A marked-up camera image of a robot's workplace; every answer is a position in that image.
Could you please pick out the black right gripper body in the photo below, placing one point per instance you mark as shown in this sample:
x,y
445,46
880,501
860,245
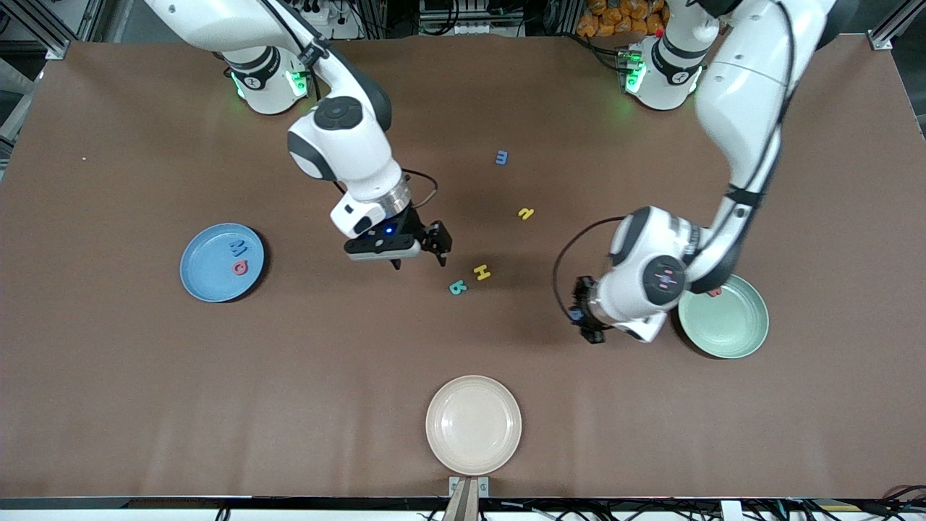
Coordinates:
x,y
415,226

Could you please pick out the teal uppercase letter B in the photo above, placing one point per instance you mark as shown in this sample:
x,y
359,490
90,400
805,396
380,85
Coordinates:
x,y
458,288

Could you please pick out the yellow uppercase letter H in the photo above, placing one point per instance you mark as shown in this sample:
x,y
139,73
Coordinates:
x,y
482,272

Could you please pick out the red uppercase letter Q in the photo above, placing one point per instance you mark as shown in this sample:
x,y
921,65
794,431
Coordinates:
x,y
241,268

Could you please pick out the blue uppercase letter M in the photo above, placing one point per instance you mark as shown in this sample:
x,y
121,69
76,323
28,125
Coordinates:
x,y
237,249

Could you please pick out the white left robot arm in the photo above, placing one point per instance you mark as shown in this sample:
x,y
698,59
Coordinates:
x,y
745,108

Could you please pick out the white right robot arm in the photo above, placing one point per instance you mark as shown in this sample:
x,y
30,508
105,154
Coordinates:
x,y
347,145

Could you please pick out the green plate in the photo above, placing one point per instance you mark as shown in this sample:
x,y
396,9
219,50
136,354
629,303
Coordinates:
x,y
727,322

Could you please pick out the beige plate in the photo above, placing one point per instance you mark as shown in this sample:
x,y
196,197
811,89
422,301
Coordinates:
x,y
474,425

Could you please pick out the blue plate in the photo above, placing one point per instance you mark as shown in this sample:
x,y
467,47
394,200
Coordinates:
x,y
210,271

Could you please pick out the white multi-socket strip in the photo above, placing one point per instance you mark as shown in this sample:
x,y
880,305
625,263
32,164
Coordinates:
x,y
470,27

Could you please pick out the white power strip with plugs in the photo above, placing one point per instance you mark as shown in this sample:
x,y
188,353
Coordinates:
x,y
333,18

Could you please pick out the orange snack bags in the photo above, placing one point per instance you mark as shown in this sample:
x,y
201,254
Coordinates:
x,y
615,18

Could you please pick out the brown table cover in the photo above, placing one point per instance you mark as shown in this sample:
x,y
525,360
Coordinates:
x,y
145,398

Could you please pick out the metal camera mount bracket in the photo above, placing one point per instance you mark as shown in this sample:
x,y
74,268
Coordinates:
x,y
468,496

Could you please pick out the aluminium frame profile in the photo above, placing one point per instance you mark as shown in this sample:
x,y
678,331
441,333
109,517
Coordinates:
x,y
893,29
69,32

